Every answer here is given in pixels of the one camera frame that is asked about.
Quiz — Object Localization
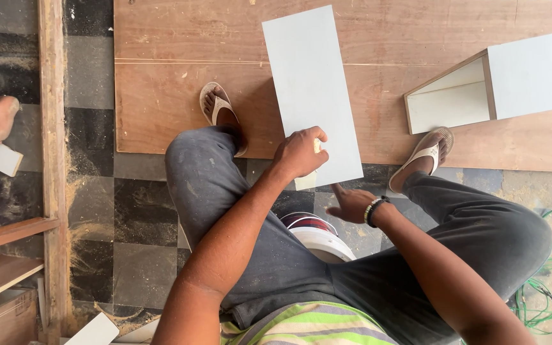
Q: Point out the white open cabinet box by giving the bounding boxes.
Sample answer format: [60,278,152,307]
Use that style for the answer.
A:
[404,27,552,135]

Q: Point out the person's left white sandal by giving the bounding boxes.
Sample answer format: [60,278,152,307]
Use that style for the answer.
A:
[199,81,249,158]

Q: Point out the white round plastic container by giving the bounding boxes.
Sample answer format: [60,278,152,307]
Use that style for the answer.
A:
[279,211,357,264]

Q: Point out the white laminated panel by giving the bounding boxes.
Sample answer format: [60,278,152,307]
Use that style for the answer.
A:
[262,5,378,191]

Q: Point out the person's right white sandal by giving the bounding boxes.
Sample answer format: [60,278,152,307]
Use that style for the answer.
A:
[388,126,455,194]

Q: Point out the person's left hand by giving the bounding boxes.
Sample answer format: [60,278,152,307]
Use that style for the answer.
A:
[272,126,330,180]

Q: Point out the long wooden beam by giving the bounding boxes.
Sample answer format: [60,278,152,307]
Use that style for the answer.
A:
[37,0,73,337]

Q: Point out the black and white beaded bracelet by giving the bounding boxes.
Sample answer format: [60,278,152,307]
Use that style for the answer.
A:
[363,195,391,229]

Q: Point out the green cable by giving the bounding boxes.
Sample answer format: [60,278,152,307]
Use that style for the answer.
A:
[510,188,552,336]

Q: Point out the brown wooden plank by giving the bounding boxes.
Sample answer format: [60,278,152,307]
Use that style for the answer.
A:
[0,217,61,257]

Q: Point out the person's right hand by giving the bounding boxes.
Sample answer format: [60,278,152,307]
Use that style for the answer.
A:
[325,183,377,225]

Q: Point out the large brown plywood sheet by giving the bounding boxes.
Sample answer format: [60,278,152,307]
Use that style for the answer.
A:
[113,0,552,174]

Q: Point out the green striped shirt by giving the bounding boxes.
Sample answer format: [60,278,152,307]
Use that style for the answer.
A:
[219,300,399,345]

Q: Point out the person's white sandal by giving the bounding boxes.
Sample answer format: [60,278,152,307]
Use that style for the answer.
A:
[199,81,249,158]
[388,126,455,194]

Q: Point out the white board strip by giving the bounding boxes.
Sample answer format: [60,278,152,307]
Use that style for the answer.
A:
[63,312,120,345]

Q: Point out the dark grey trousers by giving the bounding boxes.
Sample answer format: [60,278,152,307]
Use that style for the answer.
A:
[164,125,552,345]

